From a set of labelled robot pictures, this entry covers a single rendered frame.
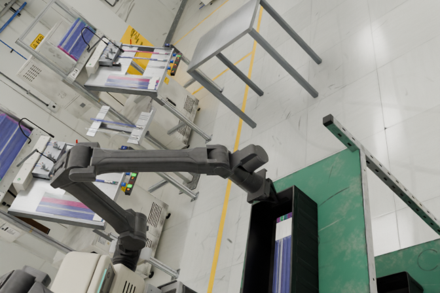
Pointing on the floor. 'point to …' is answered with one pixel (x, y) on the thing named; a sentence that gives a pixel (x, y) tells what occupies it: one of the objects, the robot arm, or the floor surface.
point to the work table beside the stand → (207, 50)
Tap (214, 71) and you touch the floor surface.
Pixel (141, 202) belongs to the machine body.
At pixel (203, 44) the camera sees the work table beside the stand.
